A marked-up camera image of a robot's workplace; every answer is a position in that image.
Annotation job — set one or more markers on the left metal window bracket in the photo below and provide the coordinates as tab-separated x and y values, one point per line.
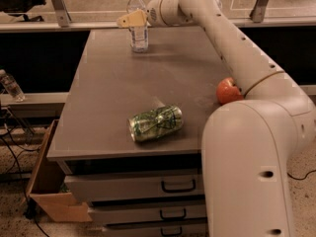
61	13

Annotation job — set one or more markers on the bottom grey drawer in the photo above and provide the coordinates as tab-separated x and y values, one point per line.
180	228

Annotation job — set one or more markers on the grey drawer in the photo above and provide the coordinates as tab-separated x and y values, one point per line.
145	212
135	185
180	228

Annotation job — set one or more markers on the crushed green soda can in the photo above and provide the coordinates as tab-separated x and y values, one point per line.
155	123

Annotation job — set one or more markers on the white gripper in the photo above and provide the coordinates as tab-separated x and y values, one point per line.
152	14

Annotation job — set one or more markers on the top grey drawer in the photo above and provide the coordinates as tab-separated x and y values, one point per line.
135	185

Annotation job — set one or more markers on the grey drawer cabinet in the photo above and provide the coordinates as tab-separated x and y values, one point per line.
129	136

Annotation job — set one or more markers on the middle grey drawer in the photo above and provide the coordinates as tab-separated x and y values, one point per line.
145	212

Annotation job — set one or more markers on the red apple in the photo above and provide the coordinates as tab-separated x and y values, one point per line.
227	91

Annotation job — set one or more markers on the clear plastic water bottle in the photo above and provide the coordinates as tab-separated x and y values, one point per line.
139	35

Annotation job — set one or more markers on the right metal window bracket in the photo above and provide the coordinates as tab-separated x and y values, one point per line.
257	14

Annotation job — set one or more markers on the brown cardboard box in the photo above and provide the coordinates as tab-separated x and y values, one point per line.
44	187

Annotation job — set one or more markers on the small bottle on ledge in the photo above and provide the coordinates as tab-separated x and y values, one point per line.
11	86

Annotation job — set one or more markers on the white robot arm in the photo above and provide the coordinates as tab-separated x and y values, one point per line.
245	144

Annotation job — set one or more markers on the metal window bracket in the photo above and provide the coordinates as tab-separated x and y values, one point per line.
61	13
257	14

